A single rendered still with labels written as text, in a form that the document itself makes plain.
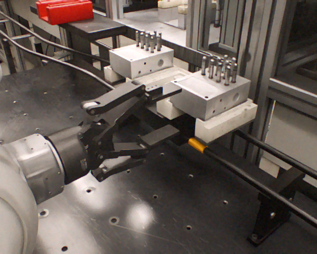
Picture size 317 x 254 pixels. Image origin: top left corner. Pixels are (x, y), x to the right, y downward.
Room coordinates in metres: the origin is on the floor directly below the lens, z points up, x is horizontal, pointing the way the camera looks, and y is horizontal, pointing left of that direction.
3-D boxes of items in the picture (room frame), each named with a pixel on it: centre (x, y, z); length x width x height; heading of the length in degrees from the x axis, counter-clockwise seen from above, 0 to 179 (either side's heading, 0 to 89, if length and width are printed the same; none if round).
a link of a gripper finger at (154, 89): (0.43, 0.02, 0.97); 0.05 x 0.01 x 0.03; 130
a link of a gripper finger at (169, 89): (0.45, 0.00, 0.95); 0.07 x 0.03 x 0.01; 130
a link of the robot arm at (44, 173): (0.31, 0.17, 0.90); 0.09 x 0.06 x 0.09; 40
